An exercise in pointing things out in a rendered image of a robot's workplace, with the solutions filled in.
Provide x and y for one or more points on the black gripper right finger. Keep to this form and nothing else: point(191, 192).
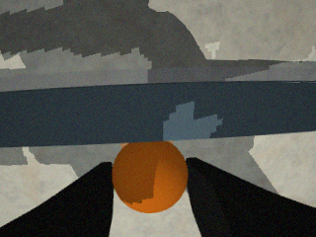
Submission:
point(227, 206)

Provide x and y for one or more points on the low clear corner walls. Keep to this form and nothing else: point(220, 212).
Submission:
point(155, 75)

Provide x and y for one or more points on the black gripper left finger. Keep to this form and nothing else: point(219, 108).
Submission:
point(83, 209)

